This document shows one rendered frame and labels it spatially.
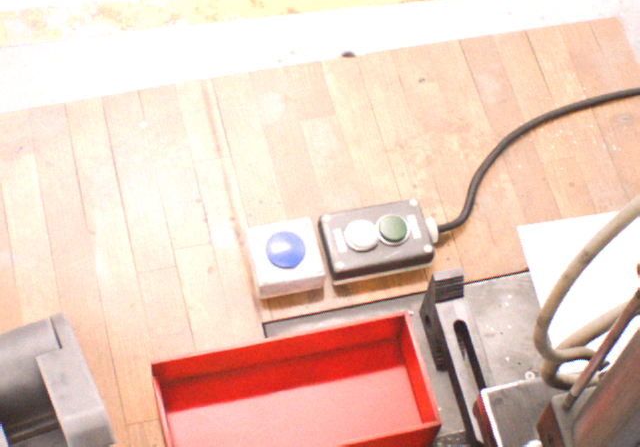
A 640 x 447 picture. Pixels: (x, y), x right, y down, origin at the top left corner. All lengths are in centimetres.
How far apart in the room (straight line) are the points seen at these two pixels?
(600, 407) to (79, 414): 32
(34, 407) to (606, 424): 37
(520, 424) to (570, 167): 47
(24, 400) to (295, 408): 47
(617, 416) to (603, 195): 65
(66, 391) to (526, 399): 40
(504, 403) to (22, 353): 39
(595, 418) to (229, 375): 52
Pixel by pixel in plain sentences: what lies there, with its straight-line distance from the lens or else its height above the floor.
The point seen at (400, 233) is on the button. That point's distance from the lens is 134.
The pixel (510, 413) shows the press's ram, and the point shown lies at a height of 114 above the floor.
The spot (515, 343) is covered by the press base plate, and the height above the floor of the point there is 90.
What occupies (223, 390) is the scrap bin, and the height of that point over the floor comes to 91.
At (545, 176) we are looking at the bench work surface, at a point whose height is 90.
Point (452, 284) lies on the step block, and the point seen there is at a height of 98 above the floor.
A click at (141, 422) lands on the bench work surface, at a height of 90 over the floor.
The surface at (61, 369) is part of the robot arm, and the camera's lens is 85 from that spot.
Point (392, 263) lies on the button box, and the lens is 134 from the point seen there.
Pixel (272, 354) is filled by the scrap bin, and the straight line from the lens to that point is 129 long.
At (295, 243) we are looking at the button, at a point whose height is 94.
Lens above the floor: 211
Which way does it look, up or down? 61 degrees down
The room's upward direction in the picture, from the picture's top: 9 degrees clockwise
